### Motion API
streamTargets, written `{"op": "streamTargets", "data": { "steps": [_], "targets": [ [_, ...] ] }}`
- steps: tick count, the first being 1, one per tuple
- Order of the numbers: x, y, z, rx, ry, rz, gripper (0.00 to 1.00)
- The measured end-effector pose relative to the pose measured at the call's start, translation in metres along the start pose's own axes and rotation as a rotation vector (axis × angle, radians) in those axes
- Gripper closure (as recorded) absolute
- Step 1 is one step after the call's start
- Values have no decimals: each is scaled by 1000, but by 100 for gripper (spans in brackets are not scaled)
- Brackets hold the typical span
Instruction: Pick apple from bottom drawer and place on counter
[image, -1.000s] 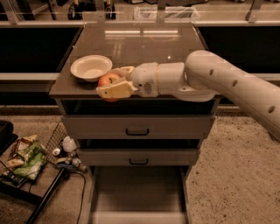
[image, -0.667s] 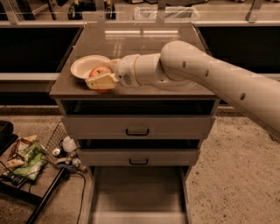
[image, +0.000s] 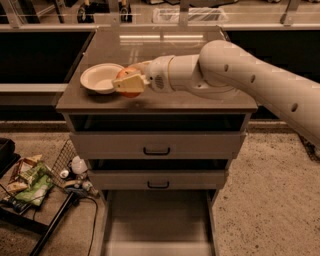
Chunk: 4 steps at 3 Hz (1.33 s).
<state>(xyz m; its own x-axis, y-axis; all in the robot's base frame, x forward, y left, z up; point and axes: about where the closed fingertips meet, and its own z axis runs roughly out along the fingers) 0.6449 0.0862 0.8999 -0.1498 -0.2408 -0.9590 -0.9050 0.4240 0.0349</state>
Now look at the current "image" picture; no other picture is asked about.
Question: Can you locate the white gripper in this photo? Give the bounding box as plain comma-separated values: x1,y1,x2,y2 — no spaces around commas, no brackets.
112,55,173,93

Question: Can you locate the red apple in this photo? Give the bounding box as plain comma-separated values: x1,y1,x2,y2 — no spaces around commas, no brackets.
116,67,140,98

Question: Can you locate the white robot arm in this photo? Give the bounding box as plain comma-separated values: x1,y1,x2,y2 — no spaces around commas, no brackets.
112,40,320,147

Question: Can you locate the top drawer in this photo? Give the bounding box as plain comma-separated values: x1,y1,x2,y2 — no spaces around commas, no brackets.
69,113,248,159

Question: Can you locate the drawer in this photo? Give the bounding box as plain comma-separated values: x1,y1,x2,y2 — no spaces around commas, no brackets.
69,113,248,159
101,190,218,256
89,159,228,190

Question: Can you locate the grey drawer cabinet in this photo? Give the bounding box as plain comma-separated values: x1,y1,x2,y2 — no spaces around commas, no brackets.
57,27,257,256

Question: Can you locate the middle drawer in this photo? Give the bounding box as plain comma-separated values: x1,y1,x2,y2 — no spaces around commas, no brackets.
89,159,228,190

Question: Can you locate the bottom drawer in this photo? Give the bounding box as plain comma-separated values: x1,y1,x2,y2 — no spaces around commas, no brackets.
101,190,218,256

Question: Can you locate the white bowl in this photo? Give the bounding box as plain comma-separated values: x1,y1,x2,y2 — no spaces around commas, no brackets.
80,63,123,94

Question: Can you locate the clear plastic bin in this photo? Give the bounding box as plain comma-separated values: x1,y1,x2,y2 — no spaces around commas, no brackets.
152,7,229,24

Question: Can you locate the white bottle in basket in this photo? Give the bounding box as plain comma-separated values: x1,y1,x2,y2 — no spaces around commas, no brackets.
71,156,88,175

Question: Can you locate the green snack bag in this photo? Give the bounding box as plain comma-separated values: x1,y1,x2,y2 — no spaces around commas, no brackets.
15,161,53,206

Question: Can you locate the black box left edge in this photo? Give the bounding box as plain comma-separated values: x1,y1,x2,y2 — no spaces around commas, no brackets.
0,138,20,178

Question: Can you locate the brown snack bag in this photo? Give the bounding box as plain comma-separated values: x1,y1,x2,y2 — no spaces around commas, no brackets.
7,155,42,193

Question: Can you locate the black bar stand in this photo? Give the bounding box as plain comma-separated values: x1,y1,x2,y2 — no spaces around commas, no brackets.
29,192,77,256

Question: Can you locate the wire basket left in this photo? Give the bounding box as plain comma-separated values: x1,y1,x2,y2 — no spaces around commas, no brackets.
51,140,99,197

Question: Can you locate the black cable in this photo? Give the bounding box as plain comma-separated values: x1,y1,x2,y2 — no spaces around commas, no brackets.
76,195,100,256

